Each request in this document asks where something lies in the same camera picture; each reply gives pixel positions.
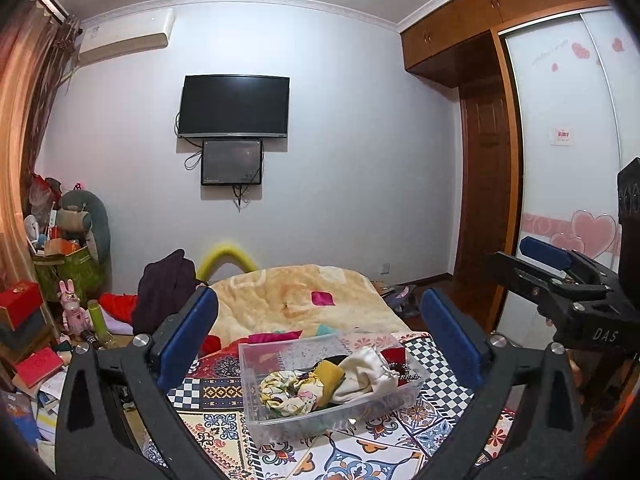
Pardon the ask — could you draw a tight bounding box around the orange striped curtain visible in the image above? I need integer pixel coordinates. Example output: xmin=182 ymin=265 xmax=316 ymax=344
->
xmin=0 ymin=0 xmax=83 ymax=321

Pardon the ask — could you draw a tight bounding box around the pink rabbit toy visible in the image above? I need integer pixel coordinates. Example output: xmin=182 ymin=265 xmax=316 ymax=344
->
xmin=58 ymin=279 xmax=89 ymax=335

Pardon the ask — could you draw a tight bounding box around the small wall monitor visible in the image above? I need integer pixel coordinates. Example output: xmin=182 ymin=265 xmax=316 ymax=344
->
xmin=200 ymin=139 xmax=265 ymax=187

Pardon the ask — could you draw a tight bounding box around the yellow foam arc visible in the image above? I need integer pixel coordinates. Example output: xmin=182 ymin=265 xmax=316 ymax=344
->
xmin=196 ymin=242 xmax=259 ymax=282

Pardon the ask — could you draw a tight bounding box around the pile of papers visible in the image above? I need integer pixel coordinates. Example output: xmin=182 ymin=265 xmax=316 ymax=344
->
xmin=0 ymin=355 xmax=68 ymax=466

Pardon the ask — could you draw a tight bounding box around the grey bag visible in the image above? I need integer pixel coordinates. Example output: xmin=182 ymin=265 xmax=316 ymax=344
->
xmin=379 ymin=283 xmax=420 ymax=319

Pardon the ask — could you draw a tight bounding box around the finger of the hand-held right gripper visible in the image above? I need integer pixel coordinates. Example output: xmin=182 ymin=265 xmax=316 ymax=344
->
xmin=510 ymin=272 xmax=614 ymax=322
xmin=487 ymin=236 xmax=617 ymax=289

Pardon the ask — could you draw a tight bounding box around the green storage bag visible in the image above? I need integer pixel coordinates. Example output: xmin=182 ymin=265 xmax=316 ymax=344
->
xmin=31 ymin=244 xmax=102 ymax=303

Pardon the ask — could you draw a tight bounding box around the yellow fleece blanket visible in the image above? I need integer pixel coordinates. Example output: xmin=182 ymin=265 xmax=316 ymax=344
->
xmin=206 ymin=264 xmax=412 ymax=357

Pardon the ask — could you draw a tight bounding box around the green bottle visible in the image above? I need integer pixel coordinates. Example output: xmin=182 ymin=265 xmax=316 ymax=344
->
xmin=86 ymin=299 xmax=110 ymax=348

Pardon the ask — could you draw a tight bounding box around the wooden upper cabinet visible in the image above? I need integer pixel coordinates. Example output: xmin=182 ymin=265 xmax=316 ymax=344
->
xmin=399 ymin=0 xmax=615 ymax=90

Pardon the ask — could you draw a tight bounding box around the large wall television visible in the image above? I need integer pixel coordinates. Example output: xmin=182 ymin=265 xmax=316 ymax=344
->
xmin=178 ymin=74 xmax=291 ymax=140

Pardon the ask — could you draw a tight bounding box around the clear plastic storage box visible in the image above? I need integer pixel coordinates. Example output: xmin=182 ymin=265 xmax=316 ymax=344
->
xmin=238 ymin=331 xmax=431 ymax=447

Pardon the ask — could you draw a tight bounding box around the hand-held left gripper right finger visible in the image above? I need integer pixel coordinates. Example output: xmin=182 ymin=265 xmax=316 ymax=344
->
xmin=415 ymin=287 xmax=586 ymax=480

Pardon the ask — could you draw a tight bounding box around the white sliding wardrobe door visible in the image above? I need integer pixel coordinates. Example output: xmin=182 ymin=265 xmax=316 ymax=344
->
xmin=497 ymin=6 xmax=640 ymax=346

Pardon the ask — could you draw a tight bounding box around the dark purple coat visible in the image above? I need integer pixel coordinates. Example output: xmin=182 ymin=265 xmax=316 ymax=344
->
xmin=131 ymin=249 xmax=199 ymax=337

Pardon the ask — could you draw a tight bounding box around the red garment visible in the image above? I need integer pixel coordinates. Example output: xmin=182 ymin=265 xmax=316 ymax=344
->
xmin=97 ymin=293 xmax=142 ymax=327

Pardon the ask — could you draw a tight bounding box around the red gift box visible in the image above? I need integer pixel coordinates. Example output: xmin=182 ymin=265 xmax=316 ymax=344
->
xmin=0 ymin=281 xmax=45 ymax=332

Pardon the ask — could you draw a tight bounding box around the mustard yellow cloth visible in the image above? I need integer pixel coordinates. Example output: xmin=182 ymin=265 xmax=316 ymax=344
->
xmin=311 ymin=359 xmax=347 ymax=405

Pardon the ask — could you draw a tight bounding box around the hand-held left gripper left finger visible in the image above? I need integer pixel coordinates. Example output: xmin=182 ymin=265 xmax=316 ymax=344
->
xmin=55 ymin=285 xmax=226 ymax=480

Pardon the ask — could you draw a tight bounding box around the red cloth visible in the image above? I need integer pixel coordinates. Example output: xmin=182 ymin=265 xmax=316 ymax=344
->
xmin=249 ymin=330 xmax=304 ymax=344

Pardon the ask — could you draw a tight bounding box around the brown wooden door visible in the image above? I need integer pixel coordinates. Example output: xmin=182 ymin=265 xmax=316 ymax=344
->
xmin=454 ymin=74 xmax=518 ymax=333

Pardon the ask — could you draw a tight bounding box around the cream white drawstring pouch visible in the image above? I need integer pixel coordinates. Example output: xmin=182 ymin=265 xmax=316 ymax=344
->
xmin=331 ymin=346 xmax=402 ymax=407

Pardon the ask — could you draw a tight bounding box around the white air conditioner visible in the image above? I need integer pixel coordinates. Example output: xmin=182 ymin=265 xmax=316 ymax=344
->
xmin=77 ymin=7 xmax=177 ymax=67

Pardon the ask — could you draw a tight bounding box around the floral fabric scrunchie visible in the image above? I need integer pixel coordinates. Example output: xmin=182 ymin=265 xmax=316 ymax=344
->
xmin=259 ymin=369 xmax=322 ymax=419

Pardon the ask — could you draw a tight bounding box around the grey plush toy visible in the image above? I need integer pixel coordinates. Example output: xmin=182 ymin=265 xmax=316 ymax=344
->
xmin=54 ymin=190 xmax=112 ymax=263

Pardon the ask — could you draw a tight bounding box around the red book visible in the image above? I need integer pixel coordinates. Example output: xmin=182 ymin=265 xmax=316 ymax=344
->
xmin=14 ymin=346 xmax=65 ymax=389

